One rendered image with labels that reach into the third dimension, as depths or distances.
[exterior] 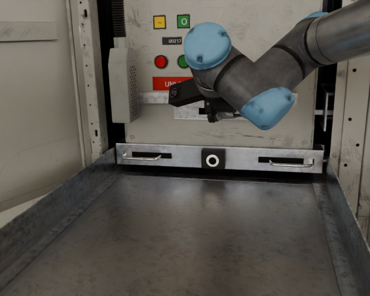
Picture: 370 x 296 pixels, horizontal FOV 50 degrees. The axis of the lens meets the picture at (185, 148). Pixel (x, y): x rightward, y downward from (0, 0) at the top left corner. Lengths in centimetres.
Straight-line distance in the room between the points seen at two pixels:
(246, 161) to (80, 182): 41
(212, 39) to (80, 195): 48
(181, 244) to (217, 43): 35
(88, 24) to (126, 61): 15
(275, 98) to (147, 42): 50
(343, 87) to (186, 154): 41
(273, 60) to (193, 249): 34
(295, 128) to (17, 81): 66
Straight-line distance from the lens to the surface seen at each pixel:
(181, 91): 83
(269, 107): 60
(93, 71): 104
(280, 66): 63
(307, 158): 102
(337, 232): 79
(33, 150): 101
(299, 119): 100
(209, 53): 62
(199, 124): 102
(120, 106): 95
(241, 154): 102
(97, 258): 70
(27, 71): 99
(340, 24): 59
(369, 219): 107
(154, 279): 64
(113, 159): 109
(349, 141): 99
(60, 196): 85
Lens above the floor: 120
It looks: 16 degrees down
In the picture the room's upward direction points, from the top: 1 degrees counter-clockwise
